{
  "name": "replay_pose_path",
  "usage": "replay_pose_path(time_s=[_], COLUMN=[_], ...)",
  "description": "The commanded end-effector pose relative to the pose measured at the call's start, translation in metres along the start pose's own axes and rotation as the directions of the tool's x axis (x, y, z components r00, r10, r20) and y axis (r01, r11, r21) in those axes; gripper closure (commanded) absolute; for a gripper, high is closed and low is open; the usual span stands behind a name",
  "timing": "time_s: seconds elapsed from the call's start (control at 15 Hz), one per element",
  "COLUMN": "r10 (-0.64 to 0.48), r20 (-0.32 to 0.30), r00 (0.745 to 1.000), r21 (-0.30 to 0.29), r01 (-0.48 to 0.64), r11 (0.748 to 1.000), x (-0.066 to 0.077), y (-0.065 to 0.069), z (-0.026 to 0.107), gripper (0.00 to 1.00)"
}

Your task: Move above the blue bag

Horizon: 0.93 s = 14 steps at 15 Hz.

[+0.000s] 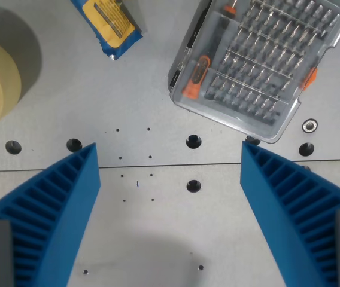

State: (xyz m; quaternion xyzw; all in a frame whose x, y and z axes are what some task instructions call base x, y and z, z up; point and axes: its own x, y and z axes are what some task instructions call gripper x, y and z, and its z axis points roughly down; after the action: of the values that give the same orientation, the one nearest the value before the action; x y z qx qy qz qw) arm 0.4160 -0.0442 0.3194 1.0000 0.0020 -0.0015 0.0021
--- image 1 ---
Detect blue and yellow snack bag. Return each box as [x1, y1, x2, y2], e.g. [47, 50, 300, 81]
[69, 0, 144, 62]

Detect silver hex socket bolt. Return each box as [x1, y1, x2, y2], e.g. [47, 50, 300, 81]
[302, 118, 318, 133]

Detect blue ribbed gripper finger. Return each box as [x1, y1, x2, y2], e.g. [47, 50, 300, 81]
[0, 142, 102, 287]
[240, 141, 340, 287]

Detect orange and black screwdriver handle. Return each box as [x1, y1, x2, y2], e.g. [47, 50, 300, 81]
[182, 54, 211, 100]

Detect clear screwdriver bit set case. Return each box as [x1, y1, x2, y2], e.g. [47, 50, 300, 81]
[167, 0, 340, 144]

